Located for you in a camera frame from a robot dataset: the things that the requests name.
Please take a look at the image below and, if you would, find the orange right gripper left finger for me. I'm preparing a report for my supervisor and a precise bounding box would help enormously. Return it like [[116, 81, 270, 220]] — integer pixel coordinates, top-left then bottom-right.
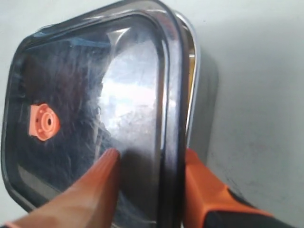
[[4, 149, 119, 228]]

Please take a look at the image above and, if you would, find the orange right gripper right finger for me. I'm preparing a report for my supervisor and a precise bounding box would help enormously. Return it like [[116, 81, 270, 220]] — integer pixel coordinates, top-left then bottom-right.
[[184, 149, 273, 228]]

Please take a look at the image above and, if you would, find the dark transparent lunch box lid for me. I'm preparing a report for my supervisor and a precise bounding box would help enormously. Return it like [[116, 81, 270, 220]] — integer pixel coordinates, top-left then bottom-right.
[[1, 0, 189, 228]]

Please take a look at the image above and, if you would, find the stainless steel lunch box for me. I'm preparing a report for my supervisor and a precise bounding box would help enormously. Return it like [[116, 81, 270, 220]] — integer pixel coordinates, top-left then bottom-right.
[[175, 11, 201, 148]]

